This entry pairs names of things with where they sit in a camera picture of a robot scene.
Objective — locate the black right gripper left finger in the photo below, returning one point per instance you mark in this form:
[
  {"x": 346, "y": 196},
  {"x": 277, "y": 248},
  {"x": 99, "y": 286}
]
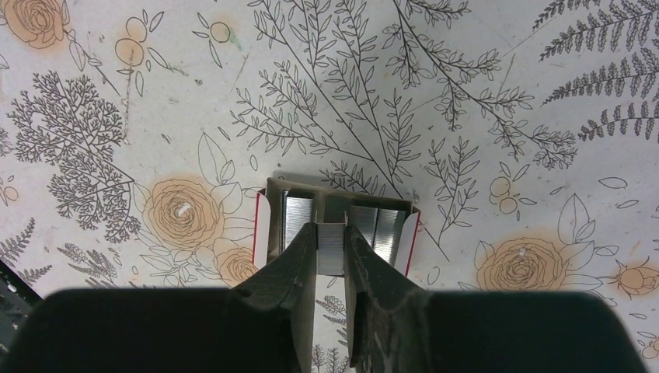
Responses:
[{"x": 264, "y": 324}]

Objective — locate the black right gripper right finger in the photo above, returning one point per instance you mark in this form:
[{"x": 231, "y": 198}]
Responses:
[{"x": 394, "y": 325}]

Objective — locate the red staple box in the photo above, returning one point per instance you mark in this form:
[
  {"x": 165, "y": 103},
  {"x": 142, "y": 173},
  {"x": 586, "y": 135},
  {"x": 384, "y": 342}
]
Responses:
[{"x": 388, "y": 225}]

